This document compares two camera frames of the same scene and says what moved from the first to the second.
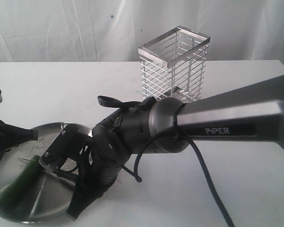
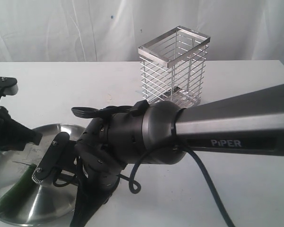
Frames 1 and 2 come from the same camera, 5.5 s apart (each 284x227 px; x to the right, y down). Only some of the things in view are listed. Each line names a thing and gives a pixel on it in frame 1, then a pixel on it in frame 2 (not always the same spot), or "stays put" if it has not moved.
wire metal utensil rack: (173, 65) stays put
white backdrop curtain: (61, 30) stays put
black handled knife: (26, 159) to (22, 163)
